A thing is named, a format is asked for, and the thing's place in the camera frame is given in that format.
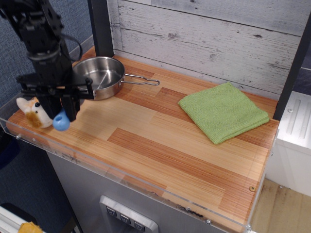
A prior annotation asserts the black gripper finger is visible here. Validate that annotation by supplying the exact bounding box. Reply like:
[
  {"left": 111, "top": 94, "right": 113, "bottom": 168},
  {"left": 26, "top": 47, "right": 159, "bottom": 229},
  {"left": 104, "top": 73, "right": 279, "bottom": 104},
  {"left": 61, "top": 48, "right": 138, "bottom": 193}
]
[
  {"left": 61, "top": 95, "right": 80, "bottom": 122},
  {"left": 38, "top": 97, "right": 61, "bottom": 119}
]

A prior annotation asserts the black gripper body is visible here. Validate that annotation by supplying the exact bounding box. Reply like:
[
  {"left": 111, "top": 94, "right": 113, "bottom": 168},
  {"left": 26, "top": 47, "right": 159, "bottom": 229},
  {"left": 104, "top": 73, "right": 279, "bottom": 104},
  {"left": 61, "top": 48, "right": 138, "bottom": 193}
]
[{"left": 17, "top": 42, "right": 93, "bottom": 99}]

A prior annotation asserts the blue and grey spoon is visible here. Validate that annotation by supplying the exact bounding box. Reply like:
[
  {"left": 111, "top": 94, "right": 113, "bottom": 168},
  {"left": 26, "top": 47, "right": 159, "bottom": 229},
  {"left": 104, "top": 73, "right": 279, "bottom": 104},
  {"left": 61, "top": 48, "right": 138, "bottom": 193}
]
[{"left": 52, "top": 108, "right": 70, "bottom": 131}]

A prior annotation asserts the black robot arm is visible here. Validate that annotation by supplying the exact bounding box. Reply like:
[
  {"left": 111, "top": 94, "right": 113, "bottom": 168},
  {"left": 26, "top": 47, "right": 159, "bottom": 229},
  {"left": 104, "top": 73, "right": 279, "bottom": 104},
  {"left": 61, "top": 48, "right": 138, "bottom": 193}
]
[{"left": 0, "top": 0, "right": 94, "bottom": 122}]

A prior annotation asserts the plush cat toy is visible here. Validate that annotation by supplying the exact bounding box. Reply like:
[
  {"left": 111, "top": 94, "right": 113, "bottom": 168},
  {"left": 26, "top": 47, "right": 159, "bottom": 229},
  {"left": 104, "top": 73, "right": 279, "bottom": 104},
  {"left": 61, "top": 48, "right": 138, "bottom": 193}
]
[{"left": 16, "top": 97, "right": 53, "bottom": 128}]

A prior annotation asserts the stainless steel pan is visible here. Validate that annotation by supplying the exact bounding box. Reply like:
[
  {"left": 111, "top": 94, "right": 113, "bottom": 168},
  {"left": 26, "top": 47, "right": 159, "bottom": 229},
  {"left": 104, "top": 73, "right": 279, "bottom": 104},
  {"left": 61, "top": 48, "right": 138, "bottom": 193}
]
[{"left": 73, "top": 56, "right": 160, "bottom": 100}]

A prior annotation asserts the yellow object bottom left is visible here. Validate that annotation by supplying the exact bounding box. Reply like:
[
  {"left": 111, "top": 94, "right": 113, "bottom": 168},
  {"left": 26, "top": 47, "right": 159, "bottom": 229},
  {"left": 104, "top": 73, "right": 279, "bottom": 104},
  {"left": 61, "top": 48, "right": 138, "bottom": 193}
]
[{"left": 18, "top": 222, "right": 43, "bottom": 233}]

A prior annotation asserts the silver dispenser panel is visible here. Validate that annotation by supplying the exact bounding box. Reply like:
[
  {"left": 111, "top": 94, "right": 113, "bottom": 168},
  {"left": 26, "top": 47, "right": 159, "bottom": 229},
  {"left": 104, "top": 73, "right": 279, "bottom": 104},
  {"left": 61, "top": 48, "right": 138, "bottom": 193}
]
[{"left": 99, "top": 195, "right": 159, "bottom": 233}]

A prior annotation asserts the green folded cloth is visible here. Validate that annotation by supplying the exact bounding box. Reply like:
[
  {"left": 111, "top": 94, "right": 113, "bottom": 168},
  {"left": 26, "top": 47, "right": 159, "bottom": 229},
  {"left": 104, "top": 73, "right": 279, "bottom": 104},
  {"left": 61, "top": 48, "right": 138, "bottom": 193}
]
[{"left": 178, "top": 83, "right": 269, "bottom": 145}]

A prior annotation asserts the white appliance at right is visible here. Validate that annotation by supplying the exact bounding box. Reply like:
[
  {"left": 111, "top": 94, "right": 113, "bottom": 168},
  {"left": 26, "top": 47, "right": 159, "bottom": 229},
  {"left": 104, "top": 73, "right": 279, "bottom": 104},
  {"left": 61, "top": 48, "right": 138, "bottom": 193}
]
[{"left": 266, "top": 91, "right": 311, "bottom": 196}]

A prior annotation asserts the black cable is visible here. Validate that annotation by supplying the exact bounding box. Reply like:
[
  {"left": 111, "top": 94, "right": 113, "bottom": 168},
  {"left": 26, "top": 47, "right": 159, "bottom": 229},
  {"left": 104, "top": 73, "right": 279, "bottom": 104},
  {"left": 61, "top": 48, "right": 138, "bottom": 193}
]
[{"left": 59, "top": 33, "right": 83, "bottom": 62}]

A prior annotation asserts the dark vertical post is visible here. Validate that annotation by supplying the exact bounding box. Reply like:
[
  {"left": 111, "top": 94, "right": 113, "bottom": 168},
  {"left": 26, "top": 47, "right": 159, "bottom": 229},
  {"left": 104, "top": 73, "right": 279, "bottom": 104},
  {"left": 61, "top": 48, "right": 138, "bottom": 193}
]
[{"left": 87, "top": 0, "right": 114, "bottom": 57}]

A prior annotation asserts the clear acrylic guard rail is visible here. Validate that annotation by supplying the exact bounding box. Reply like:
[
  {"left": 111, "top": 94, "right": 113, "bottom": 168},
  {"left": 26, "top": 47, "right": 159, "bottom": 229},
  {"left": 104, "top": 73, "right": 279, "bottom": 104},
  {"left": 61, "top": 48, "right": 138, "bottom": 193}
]
[{"left": 0, "top": 35, "right": 280, "bottom": 233}]

